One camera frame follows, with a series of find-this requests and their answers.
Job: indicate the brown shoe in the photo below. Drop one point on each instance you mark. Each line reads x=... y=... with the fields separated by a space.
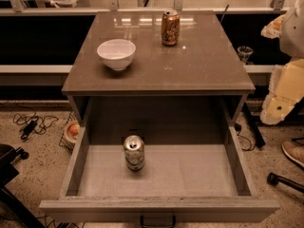
x=294 y=153

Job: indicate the orange soda can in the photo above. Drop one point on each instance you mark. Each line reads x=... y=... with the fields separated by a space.
x=170 y=27

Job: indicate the open grey top drawer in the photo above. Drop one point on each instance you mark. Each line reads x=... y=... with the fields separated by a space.
x=194 y=167

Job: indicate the black wire basket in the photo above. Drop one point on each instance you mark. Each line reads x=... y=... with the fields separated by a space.
x=63 y=141

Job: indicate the grey cabinet counter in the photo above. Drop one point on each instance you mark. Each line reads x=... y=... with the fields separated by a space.
x=203 y=62

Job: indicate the white ceramic bowl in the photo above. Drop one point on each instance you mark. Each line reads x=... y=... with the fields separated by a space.
x=117 y=54

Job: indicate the black drawer handle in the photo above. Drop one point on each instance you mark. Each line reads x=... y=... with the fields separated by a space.
x=156 y=223

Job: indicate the orange fruit in bowl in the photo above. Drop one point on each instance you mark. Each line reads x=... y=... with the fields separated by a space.
x=71 y=131

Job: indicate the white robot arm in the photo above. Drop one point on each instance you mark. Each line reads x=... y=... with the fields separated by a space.
x=291 y=39

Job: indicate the silver green 7up can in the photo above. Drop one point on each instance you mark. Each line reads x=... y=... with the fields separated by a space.
x=133 y=148

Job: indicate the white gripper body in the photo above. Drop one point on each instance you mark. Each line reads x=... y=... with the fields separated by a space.
x=294 y=32

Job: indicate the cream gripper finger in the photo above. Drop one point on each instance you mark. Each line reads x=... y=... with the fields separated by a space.
x=274 y=110
x=273 y=29

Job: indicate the black chair caster leg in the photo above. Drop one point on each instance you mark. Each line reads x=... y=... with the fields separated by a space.
x=275 y=179

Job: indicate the clear glass cup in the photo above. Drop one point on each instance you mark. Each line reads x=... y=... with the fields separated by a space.
x=244 y=53

